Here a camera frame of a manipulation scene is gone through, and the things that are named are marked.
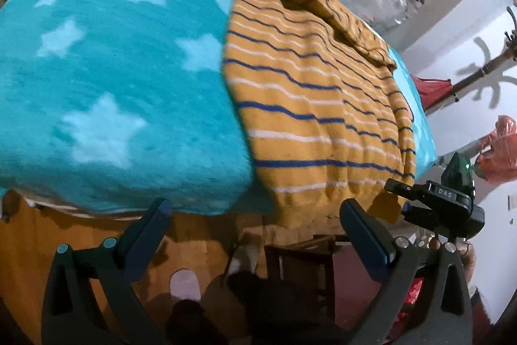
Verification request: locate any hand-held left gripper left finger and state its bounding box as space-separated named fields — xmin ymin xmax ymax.
xmin=41 ymin=197 xmax=172 ymax=345

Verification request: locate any red cloth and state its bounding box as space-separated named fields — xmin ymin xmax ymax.
xmin=409 ymin=74 xmax=454 ymax=112

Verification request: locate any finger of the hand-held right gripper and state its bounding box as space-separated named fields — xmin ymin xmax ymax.
xmin=384 ymin=178 xmax=429 ymax=204

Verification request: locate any wooden bed frame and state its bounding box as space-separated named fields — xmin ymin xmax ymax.
xmin=0 ymin=189 xmax=348 ymax=345

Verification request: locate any wooden coat rack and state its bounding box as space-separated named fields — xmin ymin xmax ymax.
xmin=451 ymin=0 xmax=517 ymax=103

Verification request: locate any dark wooden stool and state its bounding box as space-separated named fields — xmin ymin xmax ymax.
xmin=264 ymin=235 xmax=351 ymax=325

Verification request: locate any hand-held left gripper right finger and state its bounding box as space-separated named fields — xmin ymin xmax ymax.
xmin=340 ymin=198 xmax=474 ymax=345

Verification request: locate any yellow striped sweater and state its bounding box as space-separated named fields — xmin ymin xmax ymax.
xmin=221 ymin=0 xmax=417 ymax=229

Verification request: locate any white slipper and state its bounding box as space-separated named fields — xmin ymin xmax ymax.
xmin=170 ymin=268 xmax=201 ymax=303

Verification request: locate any orange plastic bag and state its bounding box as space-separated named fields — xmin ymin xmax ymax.
xmin=472 ymin=115 xmax=517 ymax=186

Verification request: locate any teal star blanket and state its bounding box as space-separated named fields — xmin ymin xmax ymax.
xmin=0 ymin=0 xmax=438 ymax=217

